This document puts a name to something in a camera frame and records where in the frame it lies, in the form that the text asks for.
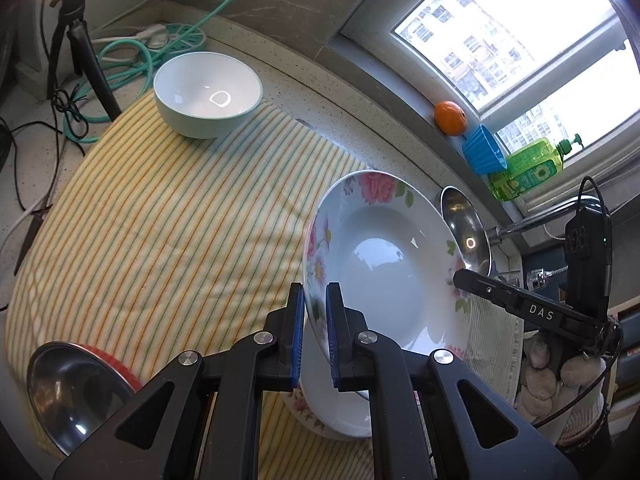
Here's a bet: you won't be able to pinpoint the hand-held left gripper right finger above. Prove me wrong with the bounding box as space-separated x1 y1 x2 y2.
325 281 581 480

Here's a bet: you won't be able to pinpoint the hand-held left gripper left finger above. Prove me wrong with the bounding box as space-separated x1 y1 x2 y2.
52 282 306 480

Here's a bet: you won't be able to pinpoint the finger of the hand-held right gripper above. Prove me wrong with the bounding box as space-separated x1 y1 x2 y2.
451 268 623 348

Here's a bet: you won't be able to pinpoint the white plate red floral print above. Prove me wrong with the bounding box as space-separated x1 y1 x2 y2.
300 170 472 442

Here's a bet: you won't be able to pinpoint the mint ceramic bowl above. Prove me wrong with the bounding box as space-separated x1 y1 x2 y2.
153 51 263 140

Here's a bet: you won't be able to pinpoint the person's right hand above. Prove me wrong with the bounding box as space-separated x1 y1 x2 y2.
515 332 608 443

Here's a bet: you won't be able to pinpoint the white plate pale pink flowers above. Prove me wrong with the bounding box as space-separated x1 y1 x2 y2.
279 382 331 433

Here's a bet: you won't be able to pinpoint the chrome faucet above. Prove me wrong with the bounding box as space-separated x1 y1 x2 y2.
482 197 606 291

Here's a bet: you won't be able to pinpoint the steel bowl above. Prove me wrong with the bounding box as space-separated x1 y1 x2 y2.
440 186 493 277
26 342 143 456

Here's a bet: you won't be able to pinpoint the green dish soap bottle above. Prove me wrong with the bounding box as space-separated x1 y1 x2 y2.
489 133 583 202

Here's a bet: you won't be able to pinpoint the blue ribbed cup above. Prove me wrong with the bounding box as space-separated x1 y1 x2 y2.
461 124 508 177

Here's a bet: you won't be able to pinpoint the yellow striped cloth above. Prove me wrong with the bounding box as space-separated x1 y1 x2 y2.
2 92 523 480

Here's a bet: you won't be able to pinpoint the orange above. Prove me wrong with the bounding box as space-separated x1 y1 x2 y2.
434 101 468 137

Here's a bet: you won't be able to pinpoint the window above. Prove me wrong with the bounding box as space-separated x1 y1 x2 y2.
340 0 640 221

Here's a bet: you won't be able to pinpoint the teal round power strip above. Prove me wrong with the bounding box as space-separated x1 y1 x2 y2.
135 22 207 58

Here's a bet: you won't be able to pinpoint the black tripod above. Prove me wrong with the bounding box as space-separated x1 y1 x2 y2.
45 0 123 121

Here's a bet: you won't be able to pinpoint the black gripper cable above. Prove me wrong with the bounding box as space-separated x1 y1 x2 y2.
577 175 612 216

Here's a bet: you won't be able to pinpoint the black inline cable controller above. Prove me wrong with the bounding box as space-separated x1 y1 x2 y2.
14 205 51 276

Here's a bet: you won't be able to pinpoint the white cable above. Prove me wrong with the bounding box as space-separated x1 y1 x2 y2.
0 200 48 261

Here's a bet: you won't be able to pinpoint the teal power cable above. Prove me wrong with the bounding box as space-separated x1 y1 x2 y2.
62 0 268 143

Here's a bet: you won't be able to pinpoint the white plug with cable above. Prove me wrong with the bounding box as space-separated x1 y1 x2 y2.
92 22 171 51

